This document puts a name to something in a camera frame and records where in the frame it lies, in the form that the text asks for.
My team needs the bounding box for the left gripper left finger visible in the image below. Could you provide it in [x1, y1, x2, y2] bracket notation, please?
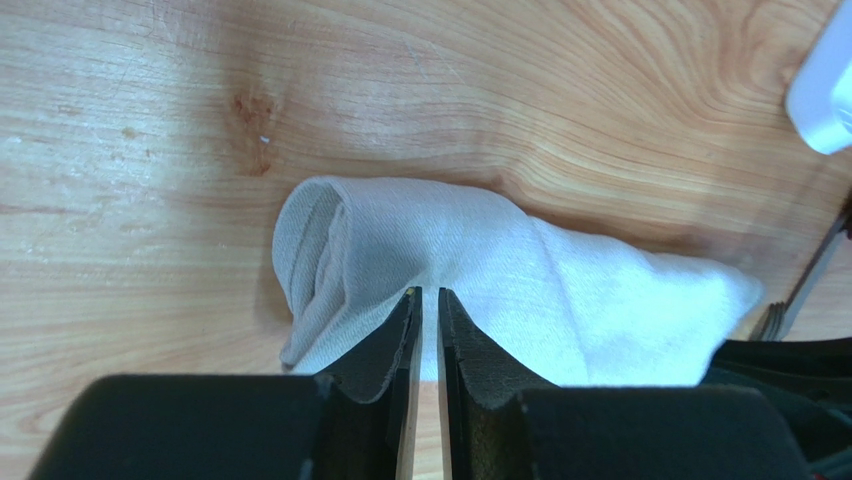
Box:
[31, 287, 422, 479]

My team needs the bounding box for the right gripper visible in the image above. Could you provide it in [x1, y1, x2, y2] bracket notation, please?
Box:
[702, 338, 851, 479]

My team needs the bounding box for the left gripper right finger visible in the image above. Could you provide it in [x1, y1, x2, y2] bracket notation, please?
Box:
[438, 289, 811, 479]

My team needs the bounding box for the beige cloth napkin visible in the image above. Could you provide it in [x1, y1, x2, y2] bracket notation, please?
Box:
[272, 176, 764, 387]

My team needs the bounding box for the left white rack foot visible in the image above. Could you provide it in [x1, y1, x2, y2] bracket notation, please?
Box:
[785, 1, 851, 155]

